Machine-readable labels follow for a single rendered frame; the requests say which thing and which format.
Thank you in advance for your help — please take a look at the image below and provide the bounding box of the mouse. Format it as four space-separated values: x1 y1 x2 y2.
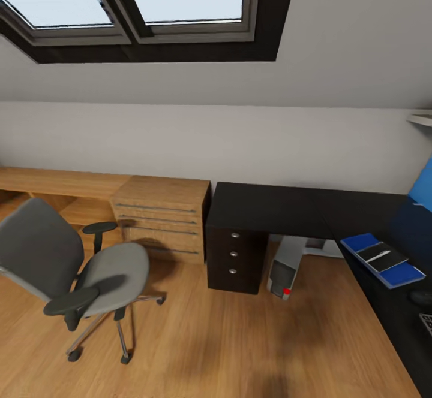
409 290 432 306

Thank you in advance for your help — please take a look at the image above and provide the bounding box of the notebook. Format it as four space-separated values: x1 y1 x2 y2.
356 242 408 273

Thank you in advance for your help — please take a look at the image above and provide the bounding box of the swivel chair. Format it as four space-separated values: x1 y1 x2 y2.
0 197 164 365

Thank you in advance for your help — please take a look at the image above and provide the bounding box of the folder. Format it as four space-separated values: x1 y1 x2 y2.
340 233 425 289

